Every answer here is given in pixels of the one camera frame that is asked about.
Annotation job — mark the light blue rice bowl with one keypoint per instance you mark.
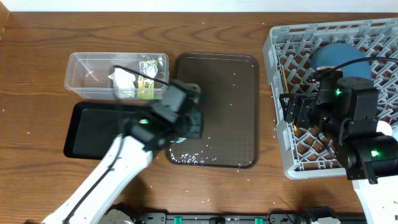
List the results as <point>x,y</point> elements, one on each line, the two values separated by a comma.
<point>177,140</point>

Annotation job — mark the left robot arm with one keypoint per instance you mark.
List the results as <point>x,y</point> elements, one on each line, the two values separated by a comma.
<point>172,119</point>

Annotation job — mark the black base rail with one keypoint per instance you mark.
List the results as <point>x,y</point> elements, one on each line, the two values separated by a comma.
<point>121,213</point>

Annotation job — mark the white tissue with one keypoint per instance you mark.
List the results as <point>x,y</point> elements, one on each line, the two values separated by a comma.
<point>123,83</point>

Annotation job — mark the foil and yellow snack wrapper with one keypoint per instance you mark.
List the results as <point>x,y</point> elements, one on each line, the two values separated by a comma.
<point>145,85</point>

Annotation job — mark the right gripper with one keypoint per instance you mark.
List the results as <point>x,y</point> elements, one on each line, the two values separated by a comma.
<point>300,104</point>

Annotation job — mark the brown serving tray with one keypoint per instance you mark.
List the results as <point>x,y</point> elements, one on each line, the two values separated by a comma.
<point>230,102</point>

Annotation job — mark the pink cup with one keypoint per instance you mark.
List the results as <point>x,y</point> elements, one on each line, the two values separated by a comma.
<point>384,127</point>

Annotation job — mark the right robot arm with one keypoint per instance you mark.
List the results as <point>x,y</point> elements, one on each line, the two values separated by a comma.
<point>344,110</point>

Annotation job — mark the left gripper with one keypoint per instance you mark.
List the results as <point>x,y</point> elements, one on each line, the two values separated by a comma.
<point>198,129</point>

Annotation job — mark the blue cup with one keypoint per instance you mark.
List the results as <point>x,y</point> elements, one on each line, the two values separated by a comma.
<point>395,130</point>

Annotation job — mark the black plastic tray bin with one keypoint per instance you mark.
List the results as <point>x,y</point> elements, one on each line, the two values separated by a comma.
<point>93,127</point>

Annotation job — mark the clear plastic bin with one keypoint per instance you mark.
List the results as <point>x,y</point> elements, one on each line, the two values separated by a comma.
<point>87,73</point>

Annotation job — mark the blue plate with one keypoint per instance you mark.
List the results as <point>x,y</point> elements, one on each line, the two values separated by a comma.
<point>338,53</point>

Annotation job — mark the grey dishwasher rack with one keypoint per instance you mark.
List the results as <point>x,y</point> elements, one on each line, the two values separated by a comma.
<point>303,156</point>

